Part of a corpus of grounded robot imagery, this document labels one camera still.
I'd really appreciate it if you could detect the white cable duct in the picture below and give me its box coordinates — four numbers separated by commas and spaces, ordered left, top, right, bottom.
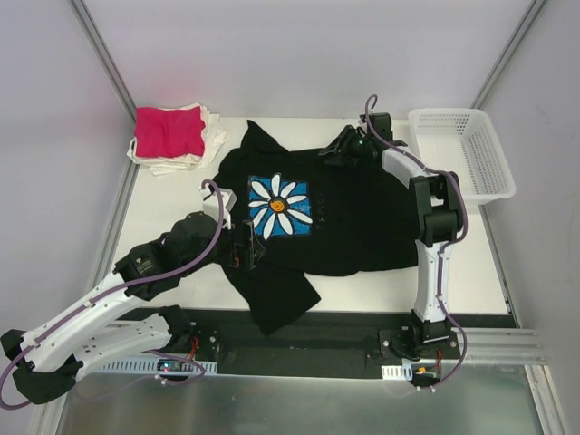
96, 356, 218, 376
381, 364, 413, 382

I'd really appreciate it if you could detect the black daisy print t-shirt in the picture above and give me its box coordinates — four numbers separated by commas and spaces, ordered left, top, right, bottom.
214, 121, 418, 336

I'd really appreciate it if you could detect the white folded t-shirt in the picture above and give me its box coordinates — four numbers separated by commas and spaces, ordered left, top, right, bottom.
127, 103, 228, 176

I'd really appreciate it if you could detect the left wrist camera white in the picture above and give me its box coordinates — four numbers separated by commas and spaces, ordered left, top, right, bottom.
199, 179, 237, 229

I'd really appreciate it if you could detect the white plastic basket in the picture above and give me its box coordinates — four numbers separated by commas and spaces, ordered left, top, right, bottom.
408, 108, 516, 205

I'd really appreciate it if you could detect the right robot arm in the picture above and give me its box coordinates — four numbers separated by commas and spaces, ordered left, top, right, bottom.
318, 112, 467, 362

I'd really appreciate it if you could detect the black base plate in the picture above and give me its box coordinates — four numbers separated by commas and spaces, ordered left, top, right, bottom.
138, 306, 462, 377

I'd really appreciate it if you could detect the pink folded t-shirt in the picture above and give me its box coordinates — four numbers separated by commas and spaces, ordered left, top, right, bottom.
134, 106, 206, 159

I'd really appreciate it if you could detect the right white cable duct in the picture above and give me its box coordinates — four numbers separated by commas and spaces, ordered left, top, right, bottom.
381, 364, 413, 382

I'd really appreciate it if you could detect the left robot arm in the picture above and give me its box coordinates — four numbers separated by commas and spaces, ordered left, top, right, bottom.
1, 212, 265, 405

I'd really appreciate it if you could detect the left white cable duct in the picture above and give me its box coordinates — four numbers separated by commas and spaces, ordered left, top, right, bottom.
96, 356, 218, 376

